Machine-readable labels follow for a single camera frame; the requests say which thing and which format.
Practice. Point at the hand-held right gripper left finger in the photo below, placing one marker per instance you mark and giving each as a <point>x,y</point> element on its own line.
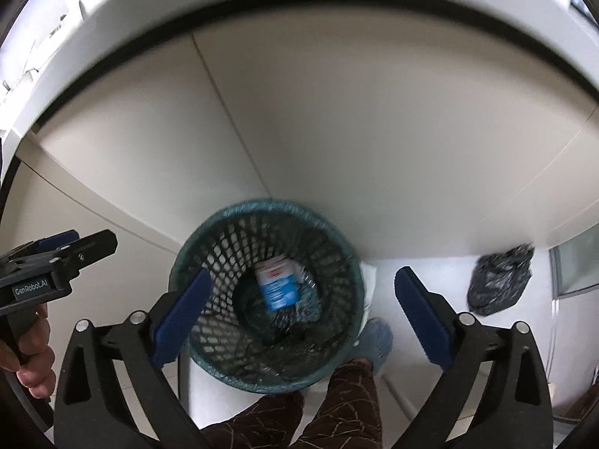
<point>183,315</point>

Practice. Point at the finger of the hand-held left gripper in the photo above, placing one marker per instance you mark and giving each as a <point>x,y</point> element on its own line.
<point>93,245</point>
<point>54,241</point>

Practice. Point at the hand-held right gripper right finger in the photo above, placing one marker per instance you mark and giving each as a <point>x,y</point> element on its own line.
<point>421,315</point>

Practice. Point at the green mesh waste basket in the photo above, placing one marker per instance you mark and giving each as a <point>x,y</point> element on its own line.
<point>220,243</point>

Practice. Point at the person's left hand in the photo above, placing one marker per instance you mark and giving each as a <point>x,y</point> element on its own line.
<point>37,365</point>

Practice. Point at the beige cabinet door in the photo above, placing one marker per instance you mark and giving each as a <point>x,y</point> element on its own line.
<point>383,131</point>
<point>131,140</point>
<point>70,224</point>

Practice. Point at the blue slipper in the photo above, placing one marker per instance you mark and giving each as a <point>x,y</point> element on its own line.
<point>376,341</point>

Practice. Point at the black garbage bag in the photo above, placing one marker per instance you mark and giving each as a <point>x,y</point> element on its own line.
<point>498,280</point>

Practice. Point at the blue white packet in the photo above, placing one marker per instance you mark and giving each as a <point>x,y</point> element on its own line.
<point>281,287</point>

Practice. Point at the person's right leg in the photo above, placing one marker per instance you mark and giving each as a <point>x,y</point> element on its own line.
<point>348,407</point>

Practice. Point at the person's leg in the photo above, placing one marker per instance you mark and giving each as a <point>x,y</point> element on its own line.
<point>257,423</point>
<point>348,407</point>

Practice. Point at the person's left leg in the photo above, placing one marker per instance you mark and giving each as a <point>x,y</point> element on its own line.
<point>257,423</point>

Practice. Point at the glass door frame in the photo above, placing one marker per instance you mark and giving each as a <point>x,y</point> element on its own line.
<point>578,266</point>

